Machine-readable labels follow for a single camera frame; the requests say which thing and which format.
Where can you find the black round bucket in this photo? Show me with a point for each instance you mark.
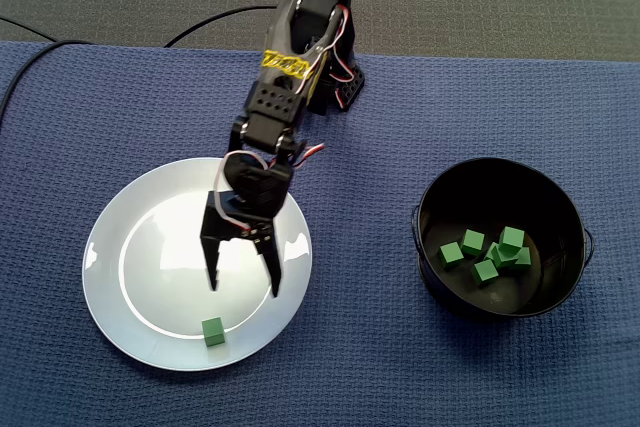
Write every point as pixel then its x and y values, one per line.
pixel 480 307

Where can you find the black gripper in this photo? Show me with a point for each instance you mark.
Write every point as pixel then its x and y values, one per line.
pixel 226 223

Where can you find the black robot arm with stickers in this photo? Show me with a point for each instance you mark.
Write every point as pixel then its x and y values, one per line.
pixel 320 2

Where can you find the blue woven table cloth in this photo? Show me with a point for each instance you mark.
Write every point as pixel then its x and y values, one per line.
pixel 350 247

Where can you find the green foam cube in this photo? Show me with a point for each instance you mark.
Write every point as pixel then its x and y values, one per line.
pixel 495 253
pixel 451 254
pixel 213 332
pixel 485 272
pixel 511 239
pixel 472 242
pixel 524 260

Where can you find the white round plate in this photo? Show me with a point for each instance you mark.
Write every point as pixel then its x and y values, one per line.
pixel 150 257

